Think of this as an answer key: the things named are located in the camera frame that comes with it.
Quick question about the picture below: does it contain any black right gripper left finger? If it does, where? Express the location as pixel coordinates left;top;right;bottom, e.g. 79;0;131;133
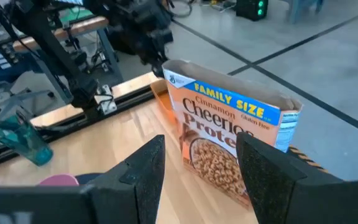
88;134;167;224

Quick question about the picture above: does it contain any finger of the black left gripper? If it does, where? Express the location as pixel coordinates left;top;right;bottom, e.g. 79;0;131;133
150;57;168;78

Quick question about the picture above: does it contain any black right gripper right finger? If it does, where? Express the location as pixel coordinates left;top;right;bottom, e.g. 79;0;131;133
235;131;358;224

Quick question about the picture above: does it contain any orange Cheerios cereal box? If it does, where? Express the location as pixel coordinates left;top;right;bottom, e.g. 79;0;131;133
161;58;304;210

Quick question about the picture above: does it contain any orange square plastic container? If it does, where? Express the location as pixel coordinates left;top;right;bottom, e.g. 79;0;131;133
150;78;177;123

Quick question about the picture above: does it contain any black mat with hazard stripes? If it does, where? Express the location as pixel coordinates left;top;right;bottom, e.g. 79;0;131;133
287;145;330;174

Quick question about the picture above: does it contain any dark round placemat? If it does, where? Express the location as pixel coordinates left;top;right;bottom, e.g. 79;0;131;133
74;172;103;186

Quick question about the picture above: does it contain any wooden topped workbench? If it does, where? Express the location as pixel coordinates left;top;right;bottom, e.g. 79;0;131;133
12;16;124;84

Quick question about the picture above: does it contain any pink bowl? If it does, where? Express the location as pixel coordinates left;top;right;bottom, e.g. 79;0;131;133
38;174;80;187

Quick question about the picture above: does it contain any black computer with green lights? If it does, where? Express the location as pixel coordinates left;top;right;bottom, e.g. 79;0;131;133
235;0;269;22

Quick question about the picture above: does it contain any blue control box with buttons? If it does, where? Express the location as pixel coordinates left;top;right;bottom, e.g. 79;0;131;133
0;42;23;85

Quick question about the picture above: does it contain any black floor cable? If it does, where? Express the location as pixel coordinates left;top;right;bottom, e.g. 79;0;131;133
168;0;195;19

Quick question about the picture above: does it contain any silver metal frame bracket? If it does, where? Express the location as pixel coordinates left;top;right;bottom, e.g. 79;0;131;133
94;84;118;116

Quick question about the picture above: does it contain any black aluminium table frame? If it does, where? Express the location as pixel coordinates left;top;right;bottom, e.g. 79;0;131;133
0;88;155;163

